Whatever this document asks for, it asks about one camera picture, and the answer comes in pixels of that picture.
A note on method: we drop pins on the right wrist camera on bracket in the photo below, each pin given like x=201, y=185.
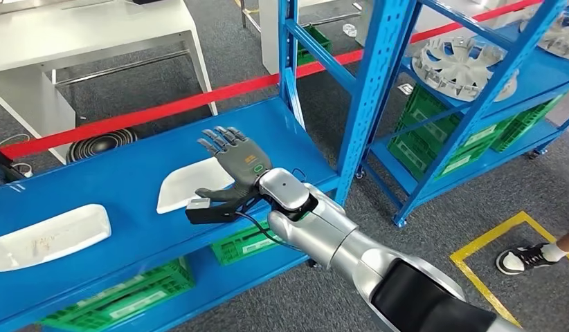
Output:
x=206, y=215

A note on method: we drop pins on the crumpled clear plastic bag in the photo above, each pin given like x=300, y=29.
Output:
x=350, y=30

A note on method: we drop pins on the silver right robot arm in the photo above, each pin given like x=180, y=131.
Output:
x=321, y=224

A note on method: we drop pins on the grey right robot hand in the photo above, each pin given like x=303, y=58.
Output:
x=243, y=160

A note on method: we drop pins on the blue steel shelf rack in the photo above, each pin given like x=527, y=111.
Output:
x=128, y=183
x=470, y=121

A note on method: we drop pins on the white mirror shell with scribble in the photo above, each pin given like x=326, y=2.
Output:
x=50, y=238

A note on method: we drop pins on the red barrier belt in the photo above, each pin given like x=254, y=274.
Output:
x=174, y=107

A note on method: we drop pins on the green plastic crate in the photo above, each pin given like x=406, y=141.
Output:
x=454, y=164
x=319, y=39
x=536, y=119
x=248, y=243
x=514, y=142
x=484, y=136
x=128, y=298

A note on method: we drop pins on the grey wheel cover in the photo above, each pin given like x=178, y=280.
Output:
x=559, y=39
x=454, y=68

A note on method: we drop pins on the white table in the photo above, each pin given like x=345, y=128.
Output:
x=82, y=27
x=268, y=36

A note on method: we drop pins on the black ribbed round base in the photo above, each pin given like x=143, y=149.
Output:
x=101, y=144

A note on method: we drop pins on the person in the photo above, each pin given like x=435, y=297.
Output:
x=523, y=259

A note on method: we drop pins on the small white floor plate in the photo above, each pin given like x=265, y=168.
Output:
x=405, y=88

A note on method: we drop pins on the white car mirror shell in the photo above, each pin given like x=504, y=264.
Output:
x=188, y=183

